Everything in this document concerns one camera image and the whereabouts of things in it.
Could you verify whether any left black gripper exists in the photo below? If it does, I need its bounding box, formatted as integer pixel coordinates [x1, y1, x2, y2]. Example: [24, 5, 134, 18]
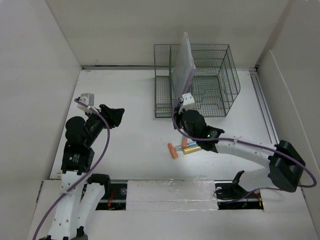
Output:
[84, 103, 124, 146]

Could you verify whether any light blue capped marker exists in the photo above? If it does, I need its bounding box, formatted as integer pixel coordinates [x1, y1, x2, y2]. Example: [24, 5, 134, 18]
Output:
[175, 141, 197, 151]

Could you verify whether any orange marker pen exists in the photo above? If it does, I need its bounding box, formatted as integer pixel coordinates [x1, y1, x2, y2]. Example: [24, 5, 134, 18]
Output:
[167, 143, 178, 159]

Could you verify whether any white notebook booklet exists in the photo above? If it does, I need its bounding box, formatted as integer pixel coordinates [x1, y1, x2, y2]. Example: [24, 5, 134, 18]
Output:
[172, 32, 196, 98]

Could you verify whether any orange capped clear marker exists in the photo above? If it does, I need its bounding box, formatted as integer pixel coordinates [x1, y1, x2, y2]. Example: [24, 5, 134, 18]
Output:
[181, 136, 188, 149]

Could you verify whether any clear zip pouch purple zipper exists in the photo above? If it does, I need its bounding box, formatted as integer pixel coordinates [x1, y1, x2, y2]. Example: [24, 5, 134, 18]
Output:
[183, 68, 196, 94]

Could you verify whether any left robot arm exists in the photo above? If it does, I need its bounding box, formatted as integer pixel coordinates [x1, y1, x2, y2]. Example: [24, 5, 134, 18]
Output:
[41, 103, 125, 240]

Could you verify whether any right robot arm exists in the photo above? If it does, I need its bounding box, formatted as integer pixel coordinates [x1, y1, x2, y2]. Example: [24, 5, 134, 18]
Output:
[172, 109, 306, 197]

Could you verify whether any yellow marker pen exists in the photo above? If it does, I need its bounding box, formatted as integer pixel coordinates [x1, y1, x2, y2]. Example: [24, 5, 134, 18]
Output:
[183, 146, 202, 155]

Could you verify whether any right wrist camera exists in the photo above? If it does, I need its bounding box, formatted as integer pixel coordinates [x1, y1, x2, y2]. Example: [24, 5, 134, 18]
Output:
[178, 92, 195, 114]

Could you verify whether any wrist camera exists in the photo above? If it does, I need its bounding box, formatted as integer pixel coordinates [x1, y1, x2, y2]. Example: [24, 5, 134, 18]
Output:
[178, 92, 195, 114]
[76, 93, 95, 113]

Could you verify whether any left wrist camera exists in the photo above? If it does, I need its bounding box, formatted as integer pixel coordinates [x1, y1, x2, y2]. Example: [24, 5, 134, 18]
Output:
[76, 93, 95, 113]

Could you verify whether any green wire mesh organizer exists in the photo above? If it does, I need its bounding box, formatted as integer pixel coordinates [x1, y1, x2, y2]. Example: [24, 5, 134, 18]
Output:
[153, 44, 241, 118]

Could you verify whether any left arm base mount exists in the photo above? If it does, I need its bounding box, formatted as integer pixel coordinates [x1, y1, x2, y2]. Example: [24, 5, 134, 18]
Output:
[92, 173, 128, 211]

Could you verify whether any aluminium rail right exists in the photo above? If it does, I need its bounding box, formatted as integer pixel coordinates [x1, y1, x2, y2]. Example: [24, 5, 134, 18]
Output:
[249, 70, 279, 144]

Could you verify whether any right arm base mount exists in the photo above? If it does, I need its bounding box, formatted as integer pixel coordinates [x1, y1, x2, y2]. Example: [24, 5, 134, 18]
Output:
[213, 170, 264, 210]

